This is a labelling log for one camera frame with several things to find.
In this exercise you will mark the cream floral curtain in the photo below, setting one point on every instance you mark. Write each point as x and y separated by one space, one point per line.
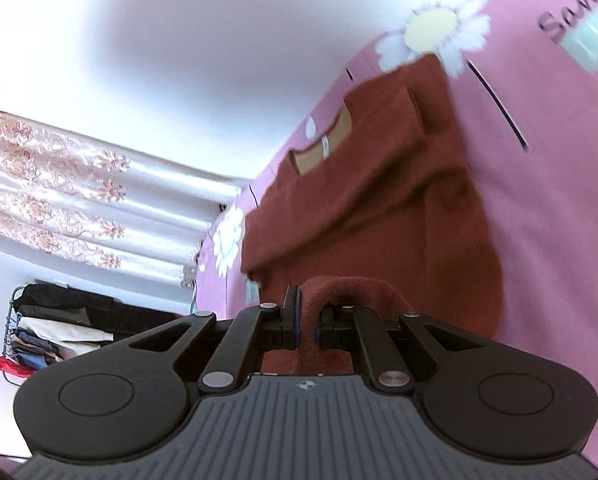
86 201

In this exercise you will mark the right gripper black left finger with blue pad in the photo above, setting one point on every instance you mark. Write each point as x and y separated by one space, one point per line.
213 355

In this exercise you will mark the rust red knit sweater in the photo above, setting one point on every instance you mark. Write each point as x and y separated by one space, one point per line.
390 219

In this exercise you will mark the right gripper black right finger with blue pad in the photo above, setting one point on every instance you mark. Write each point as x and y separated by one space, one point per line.
397 355

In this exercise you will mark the pink daisy print bedsheet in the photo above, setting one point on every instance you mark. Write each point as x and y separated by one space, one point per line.
524 77

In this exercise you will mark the dark clothes rack with garments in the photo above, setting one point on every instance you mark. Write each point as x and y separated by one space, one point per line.
48 324

